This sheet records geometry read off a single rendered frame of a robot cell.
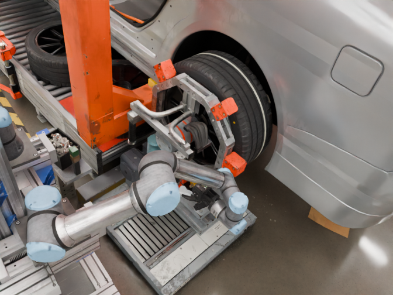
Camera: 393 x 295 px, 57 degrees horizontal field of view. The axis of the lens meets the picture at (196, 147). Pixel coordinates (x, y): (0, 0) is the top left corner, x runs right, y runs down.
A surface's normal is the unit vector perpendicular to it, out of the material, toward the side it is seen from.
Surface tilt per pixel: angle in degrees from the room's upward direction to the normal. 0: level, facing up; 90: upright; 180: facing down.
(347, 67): 90
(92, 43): 90
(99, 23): 90
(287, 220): 0
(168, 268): 0
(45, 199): 7
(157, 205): 87
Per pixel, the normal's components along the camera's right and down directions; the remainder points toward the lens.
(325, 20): -0.68, 0.33
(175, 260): 0.14, -0.68
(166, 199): 0.41, 0.67
